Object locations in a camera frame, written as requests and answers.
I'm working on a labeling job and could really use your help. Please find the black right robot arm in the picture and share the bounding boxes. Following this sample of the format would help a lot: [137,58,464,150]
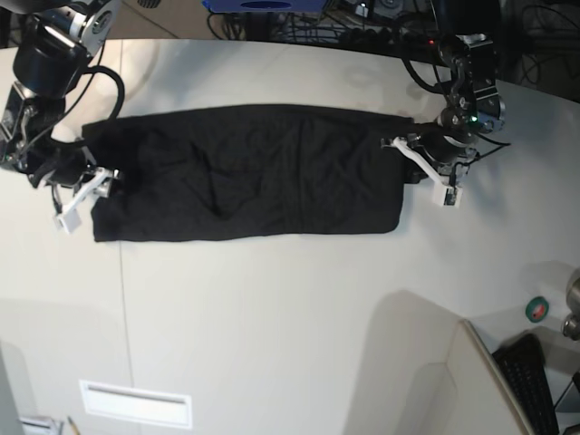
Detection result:
[1,1,125,197]

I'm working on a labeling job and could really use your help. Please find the black keyboard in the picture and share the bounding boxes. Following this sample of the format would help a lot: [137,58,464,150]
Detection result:
[492,333,559,434]

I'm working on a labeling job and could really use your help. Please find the green tape roll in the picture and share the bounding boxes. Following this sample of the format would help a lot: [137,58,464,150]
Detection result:
[525,296,550,324]

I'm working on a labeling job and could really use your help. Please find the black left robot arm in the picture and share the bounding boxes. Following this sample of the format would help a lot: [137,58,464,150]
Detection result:
[392,1,506,176]

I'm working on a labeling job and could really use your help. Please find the black t-shirt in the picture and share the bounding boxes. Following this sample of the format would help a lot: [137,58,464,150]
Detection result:
[82,104,420,242]

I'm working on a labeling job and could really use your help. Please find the white cable grommet plate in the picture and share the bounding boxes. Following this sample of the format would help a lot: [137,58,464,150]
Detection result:
[79,380,193,430]

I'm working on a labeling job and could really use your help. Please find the pencil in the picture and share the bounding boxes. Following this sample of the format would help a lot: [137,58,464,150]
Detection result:
[67,416,81,435]

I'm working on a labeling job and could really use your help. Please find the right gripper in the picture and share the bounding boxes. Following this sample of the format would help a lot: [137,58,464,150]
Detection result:
[29,147,96,189]

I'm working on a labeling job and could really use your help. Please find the beige partition panel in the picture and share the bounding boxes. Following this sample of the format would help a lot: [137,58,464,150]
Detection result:
[445,320,534,435]

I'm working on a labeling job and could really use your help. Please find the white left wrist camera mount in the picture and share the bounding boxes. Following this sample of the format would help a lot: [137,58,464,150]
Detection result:
[381,137,463,208]

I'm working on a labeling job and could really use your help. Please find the silver metal cylinder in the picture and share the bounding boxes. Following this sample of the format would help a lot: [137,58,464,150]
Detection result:
[562,269,579,342]

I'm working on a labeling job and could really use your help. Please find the blue box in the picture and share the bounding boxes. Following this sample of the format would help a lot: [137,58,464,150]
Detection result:
[202,0,327,13]

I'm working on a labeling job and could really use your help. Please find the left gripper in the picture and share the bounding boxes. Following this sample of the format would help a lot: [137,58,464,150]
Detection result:
[410,130,477,175]

